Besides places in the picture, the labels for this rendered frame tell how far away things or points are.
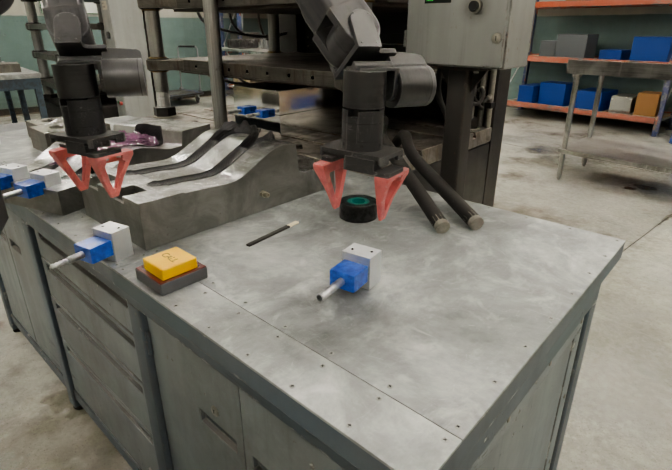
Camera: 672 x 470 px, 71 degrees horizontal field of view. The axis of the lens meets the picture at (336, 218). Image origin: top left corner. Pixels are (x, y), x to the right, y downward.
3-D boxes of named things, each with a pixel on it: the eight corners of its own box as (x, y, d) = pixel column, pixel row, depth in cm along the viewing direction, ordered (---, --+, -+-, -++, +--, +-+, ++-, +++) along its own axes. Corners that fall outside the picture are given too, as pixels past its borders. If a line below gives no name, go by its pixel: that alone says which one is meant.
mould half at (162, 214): (146, 251, 85) (134, 178, 80) (86, 215, 101) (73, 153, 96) (334, 186, 119) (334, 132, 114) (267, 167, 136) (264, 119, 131)
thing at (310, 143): (363, 188, 141) (364, 164, 139) (147, 129, 222) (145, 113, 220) (490, 141, 199) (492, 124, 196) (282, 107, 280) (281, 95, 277)
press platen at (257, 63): (369, 140, 136) (371, 76, 129) (146, 97, 216) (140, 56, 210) (497, 106, 193) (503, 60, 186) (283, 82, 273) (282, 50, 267)
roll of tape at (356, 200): (362, 226, 95) (362, 210, 94) (331, 217, 100) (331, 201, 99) (384, 215, 101) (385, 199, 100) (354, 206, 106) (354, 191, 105)
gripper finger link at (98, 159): (113, 186, 81) (102, 132, 78) (141, 193, 78) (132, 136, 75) (76, 198, 76) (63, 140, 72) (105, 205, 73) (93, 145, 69)
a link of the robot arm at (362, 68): (336, 59, 63) (357, 63, 58) (380, 59, 66) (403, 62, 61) (335, 112, 66) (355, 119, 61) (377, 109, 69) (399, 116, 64)
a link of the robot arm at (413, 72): (323, 47, 68) (347, 7, 61) (390, 47, 73) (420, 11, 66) (344, 123, 66) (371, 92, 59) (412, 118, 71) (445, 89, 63)
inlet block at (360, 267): (334, 320, 65) (334, 286, 63) (305, 309, 68) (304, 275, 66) (380, 280, 75) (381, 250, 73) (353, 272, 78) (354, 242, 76)
